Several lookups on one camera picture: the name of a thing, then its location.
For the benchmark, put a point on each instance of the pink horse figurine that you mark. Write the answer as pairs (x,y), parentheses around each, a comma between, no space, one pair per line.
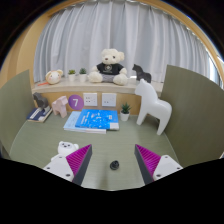
(60,106)

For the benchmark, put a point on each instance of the white wall socket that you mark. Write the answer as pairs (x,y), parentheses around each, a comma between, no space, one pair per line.
(109,99)
(90,99)

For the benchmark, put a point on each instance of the small potted plant white pot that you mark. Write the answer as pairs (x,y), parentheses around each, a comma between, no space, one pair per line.
(82,77)
(125,116)
(71,77)

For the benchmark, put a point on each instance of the round purple sign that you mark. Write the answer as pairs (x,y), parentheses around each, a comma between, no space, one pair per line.
(76,102)

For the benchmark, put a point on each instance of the grey-white curtain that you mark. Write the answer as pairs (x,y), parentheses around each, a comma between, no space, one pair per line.
(116,26)

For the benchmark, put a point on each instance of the cream teddy bear black shirt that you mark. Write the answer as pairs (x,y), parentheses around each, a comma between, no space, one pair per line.
(109,68)

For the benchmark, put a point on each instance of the small black charger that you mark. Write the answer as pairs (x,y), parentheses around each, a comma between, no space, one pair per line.
(114,165)

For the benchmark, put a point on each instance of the wooden shelf ledge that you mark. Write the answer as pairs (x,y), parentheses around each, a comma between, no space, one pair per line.
(76,87)

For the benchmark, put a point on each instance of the bright blue book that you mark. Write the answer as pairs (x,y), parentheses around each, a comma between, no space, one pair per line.
(96,119)

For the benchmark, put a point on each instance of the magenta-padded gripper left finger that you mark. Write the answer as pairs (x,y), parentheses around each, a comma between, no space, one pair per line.
(60,166)

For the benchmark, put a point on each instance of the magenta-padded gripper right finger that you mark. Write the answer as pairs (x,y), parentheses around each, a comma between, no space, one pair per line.
(165,166)

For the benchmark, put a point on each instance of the green desk partition panel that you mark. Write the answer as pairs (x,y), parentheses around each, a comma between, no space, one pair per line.
(196,113)
(15,106)

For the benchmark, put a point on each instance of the large white horse figurine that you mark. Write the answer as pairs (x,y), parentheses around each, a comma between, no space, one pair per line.
(153,106)

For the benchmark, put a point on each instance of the small cream and orange plush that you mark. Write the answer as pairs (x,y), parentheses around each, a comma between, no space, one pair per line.
(53,77)

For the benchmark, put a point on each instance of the black horse figurine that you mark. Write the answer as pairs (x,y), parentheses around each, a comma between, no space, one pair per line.
(141,74)

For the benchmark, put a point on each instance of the dark navy book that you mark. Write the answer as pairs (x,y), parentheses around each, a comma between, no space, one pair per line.
(38,115)

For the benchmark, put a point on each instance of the dark grey horse figurine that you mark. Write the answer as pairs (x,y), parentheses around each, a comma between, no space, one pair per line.
(40,100)

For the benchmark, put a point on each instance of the white bear-shaped power strip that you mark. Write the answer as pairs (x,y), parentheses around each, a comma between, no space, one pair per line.
(66,147)

